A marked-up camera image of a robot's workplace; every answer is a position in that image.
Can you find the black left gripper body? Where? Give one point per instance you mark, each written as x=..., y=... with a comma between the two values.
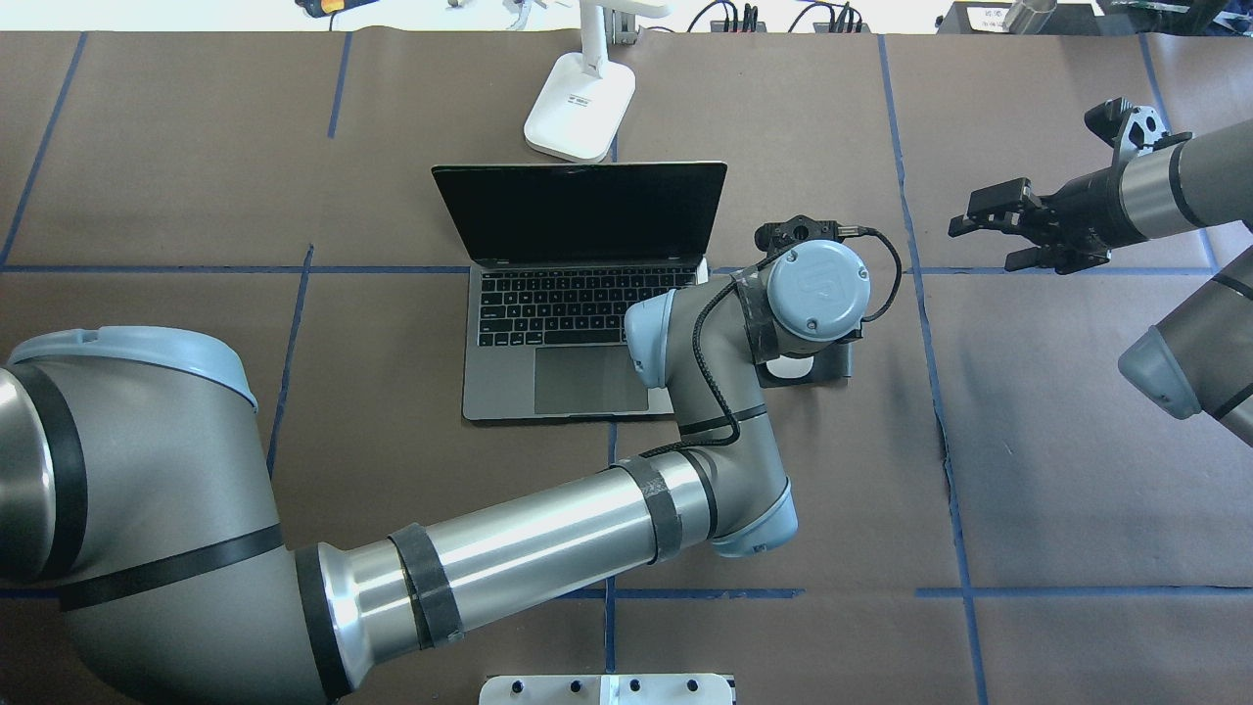
x=828, y=364

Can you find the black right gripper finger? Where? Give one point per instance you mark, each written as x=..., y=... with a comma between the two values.
x=1044, y=257
x=1009, y=207

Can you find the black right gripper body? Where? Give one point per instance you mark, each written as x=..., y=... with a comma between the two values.
x=1090, y=204

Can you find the grey laptop computer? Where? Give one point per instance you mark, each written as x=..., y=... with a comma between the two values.
x=559, y=252

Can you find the white computer mouse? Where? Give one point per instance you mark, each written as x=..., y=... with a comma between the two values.
x=790, y=368

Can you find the black mouse pad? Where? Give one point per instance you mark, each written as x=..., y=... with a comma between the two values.
x=829, y=364

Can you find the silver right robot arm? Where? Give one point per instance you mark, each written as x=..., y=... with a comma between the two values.
x=1159, y=184

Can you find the white desk lamp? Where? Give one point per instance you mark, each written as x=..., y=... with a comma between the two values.
x=583, y=101

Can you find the brown paper table cover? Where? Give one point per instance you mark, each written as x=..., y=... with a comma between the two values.
x=988, y=511

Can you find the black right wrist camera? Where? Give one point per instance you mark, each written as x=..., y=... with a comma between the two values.
x=1130, y=131

